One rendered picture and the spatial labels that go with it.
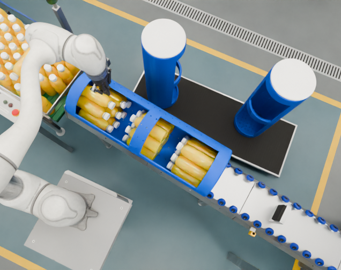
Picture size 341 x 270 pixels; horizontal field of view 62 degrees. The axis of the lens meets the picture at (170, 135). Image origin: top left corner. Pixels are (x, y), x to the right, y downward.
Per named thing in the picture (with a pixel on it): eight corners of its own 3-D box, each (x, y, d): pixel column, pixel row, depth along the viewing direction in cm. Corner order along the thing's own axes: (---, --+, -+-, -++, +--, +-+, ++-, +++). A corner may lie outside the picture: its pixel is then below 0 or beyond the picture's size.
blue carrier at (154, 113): (200, 200, 158) (211, 193, 132) (72, 120, 168) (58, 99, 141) (223, 158, 167) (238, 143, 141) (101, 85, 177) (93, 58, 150)
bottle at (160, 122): (172, 127, 157) (144, 110, 159) (172, 125, 150) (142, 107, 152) (166, 138, 156) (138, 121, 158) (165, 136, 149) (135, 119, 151)
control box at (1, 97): (26, 129, 161) (17, 125, 151) (-2, 112, 163) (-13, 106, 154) (37, 115, 164) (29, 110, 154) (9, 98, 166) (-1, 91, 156)
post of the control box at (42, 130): (71, 152, 260) (17, 118, 163) (67, 150, 260) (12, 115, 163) (73, 149, 260) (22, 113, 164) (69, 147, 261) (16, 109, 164)
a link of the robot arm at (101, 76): (110, 61, 109) (113, 68, 115) (91, 50, 110) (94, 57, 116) (96, 80, 107) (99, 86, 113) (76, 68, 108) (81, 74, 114)
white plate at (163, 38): (150, 64, 171) (150, 64, 172) (193, 49, 174) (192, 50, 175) (134, 26, 177) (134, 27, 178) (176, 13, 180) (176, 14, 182)
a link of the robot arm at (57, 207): (76, 231, 136) (61, 235, 115) (43, 216, 137) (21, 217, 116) (92, 199, 140) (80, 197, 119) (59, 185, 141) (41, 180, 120)
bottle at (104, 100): (82, 80, 149) (112, 97, 147) (88, 83, 156) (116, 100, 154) (75, 91, 149) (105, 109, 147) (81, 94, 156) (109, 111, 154)
